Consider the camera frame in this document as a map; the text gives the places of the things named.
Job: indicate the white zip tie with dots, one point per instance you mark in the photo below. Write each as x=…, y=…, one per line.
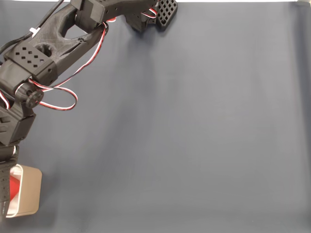
x=33, y=32

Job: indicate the red cube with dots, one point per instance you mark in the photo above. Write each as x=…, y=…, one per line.
x=14, y=187

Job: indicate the grey table mat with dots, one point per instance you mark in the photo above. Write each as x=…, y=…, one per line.
x=194, y=133

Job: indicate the beige plastic box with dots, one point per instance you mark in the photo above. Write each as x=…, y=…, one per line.
x=30, y=191

